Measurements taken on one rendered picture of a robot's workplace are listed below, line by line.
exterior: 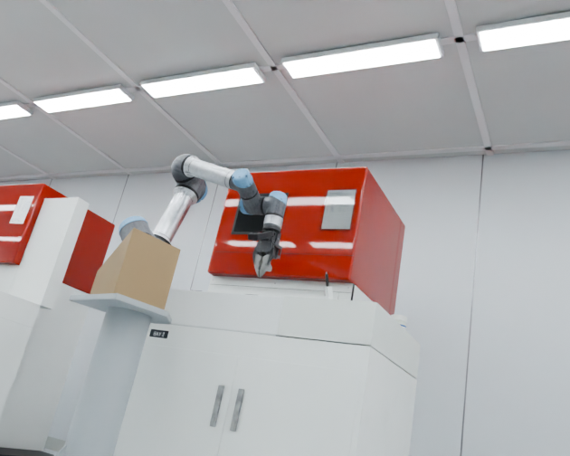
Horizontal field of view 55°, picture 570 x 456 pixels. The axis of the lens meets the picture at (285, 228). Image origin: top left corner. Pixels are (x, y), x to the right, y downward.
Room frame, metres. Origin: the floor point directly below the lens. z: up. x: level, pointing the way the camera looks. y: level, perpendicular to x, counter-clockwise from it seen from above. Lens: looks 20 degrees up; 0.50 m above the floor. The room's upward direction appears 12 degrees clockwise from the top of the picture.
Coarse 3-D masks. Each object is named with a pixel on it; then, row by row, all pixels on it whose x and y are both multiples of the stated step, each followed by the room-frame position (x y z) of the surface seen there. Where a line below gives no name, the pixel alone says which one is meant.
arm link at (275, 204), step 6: (276, 192) 2.05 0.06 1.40; (264, 198) 2.08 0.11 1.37; (270, 198) 2.07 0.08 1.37; (276, 198) 2.05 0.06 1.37; (282, 198) 2.06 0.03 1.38; (264, 204) 2.07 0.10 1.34; (270, 204) 2.06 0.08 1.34; (276, 204) 2.05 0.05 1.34; (282, 204) 2.06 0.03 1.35; (264, 210) 2.09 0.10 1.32; (270, 210) 2.06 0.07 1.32; (276, 210) 2.05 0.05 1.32; (282, 210) 2.06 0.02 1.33; (282, 216) 2.07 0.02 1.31
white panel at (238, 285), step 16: (208, 288) 2.91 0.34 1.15; (224, 288) 2.86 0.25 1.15; (240, 288) 2.81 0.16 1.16; (256, 288) 2.76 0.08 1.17; (272, 288) 2.71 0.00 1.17; (288, 288) 2.67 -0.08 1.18; (304, 288) 2.62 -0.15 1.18; (320, 288) 2.58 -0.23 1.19; (336, 288) 2.54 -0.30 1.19; (352, 288) 2.50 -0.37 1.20
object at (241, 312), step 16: (176, 304) 2.20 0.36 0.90; (192, 304) 2.16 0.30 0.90; (208, 304) 2.12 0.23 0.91; (224, 304) 2.08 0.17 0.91; (240, 304) 2.05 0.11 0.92; (256, 304) 2.01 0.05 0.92; (272, 304) 1.98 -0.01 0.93; (176, 320) 2.19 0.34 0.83; (192, 320) 2.15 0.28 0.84; (208, 320) 2.11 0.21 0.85; (224, 320) 2.08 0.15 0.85; (240, 320) 2.04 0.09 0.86; (256, 320) 2.01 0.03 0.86; (272, 320) 1.97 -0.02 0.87
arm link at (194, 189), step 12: (192, 180) 2.25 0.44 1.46; (180, 192) 2.26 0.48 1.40; (192, 192) 2.26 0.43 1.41; (204, 192) 2.34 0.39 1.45; (180, 204) 2.25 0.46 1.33; (168, 216) 2.22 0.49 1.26; (180, 216) 2.25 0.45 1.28; (156, 228) 2.22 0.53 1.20; (168, 228) 2.21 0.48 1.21; (168, 240) 2.20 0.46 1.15
